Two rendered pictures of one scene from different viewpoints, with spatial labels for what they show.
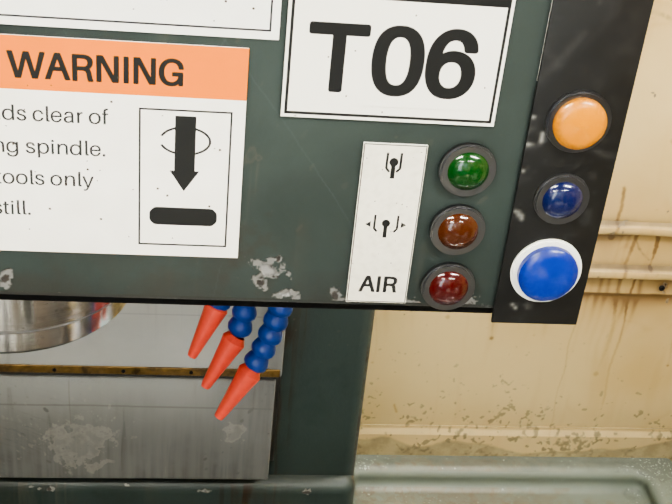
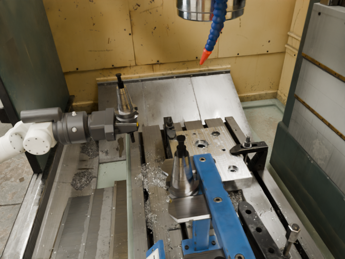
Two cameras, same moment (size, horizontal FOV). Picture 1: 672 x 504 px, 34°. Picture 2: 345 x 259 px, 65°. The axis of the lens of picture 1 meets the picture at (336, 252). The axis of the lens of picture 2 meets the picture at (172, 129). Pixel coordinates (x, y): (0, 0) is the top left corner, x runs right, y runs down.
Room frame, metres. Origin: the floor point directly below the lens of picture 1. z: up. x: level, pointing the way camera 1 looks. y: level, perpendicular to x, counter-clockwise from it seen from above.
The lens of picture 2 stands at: (0.55, -0.46, 1.60)
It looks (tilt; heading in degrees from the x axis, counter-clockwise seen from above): 35 degrees down; 91
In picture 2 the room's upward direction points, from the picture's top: 3 degrees counter-clockwise
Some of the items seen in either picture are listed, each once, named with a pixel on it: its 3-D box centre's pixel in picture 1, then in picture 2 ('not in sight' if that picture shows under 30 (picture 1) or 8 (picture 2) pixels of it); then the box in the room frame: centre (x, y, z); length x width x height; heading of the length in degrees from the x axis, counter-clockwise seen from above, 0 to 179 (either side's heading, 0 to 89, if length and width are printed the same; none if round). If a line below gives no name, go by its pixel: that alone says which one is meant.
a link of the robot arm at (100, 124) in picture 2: not in sight; (93, 125); (0.32, 0.17, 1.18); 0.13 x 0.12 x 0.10; 98
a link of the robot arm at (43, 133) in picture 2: not in sight; (49, 128); (0.20, 0.14, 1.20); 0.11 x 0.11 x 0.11; 8
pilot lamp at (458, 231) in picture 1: (457, 230); not in sight; (0.47, -0.06, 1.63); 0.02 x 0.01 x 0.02; 98
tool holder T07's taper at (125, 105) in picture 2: not in sight; (123, 97); (0.41, 0.18, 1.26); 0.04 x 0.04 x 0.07
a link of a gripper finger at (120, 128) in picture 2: not in sight; (126, 128); (0.41, 0.15, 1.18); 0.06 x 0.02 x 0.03; 8
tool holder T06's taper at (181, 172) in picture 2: not in sight; (181, 167); (0.56, -0.10, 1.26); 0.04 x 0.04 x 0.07
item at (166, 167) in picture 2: not in sight; (177, 166); (0.55, -0.04, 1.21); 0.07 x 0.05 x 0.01; 8
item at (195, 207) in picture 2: not in sight; (188, 208); (0.56, -0.15, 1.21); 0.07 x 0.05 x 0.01; 8
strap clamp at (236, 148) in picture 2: not in sight; (247, 153); (0.80, 0.27, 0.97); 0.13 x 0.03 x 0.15; 8
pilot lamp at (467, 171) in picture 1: (467, 170); not in sight; (0.47, -0.06, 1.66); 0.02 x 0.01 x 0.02; 98
